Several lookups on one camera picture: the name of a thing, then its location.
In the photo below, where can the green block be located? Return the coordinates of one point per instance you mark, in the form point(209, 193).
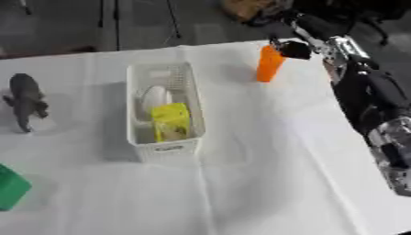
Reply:
point(10, 188)

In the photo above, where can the orange plastic cup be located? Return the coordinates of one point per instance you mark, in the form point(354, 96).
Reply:
point(269, 64)

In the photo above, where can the grey toy animal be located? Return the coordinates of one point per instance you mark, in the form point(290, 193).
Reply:
point(26, 95)

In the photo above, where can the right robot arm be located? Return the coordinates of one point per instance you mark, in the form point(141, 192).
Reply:
point(369, 91)

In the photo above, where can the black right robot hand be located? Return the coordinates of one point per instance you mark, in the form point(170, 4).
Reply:
point(315, 26)

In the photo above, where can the white perforated plastic basket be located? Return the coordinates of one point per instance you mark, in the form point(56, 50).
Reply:
point(143, 134)

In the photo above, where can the brown bag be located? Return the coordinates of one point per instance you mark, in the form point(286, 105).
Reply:
point(249, 9)

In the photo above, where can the white round object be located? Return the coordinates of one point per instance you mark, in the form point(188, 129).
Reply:
point(155, 98)

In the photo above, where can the black tripod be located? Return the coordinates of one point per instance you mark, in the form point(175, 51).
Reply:
point(116, 21)

